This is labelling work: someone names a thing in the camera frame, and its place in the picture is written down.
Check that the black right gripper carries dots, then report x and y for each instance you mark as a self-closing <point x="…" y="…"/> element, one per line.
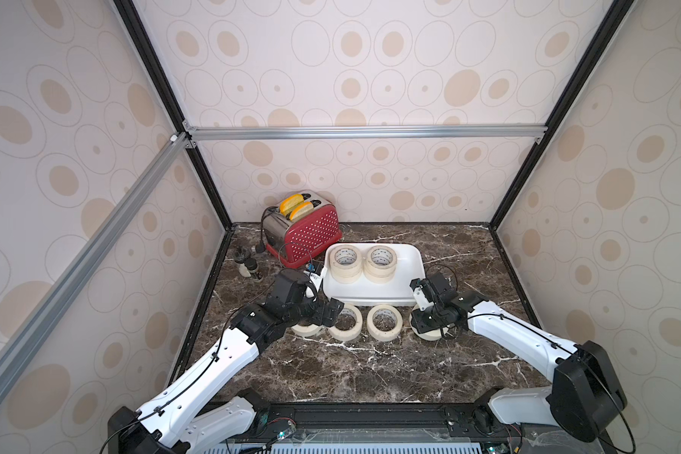
<point x="427" y="324"/>

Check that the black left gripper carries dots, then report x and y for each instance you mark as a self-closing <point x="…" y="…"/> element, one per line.
<point x="320" y="314"/>

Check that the cream masking tape roll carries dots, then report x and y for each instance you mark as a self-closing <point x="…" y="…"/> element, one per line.
<point x="345" y="264"/>
<point x="348" y="326"/>
<point x="306" y="331"/>
<point x="384" y="323"/>
<point x="380" y="264"/>
<point x="431" y="336"/>

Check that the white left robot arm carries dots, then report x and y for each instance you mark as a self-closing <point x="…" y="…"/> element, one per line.
<point x="174" y="420"/>

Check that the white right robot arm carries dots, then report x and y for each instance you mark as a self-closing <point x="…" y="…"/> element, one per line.
<point x="584" y="395"/>

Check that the white plastic storage box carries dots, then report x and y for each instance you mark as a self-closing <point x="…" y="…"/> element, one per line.
<point x="363" y="292"/>

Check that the red polka dot toaster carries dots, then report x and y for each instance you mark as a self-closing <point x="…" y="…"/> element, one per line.
<point x="295" y="244"/>

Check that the dark pepper grinder bottle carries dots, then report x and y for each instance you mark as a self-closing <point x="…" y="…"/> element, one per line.
<point x="253" y="269"/>

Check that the rear yellow bread slice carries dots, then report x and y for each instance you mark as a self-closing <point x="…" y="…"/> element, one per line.
<point x="290" y="203"/>

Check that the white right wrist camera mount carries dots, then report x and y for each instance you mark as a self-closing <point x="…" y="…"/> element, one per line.
<point x="433" y="291"/>

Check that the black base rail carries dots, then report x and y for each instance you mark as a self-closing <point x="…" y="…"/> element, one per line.
<point x="305" y="427"/>

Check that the silver horizontal rear rail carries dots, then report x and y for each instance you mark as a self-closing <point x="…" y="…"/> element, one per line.
<point x="367" y="132"/>

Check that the black vertical frame post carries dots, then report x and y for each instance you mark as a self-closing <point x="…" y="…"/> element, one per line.
<point x="593" y="54"/>

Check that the black left frame post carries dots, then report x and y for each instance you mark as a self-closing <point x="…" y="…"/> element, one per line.
<point x="130" y="17"/>

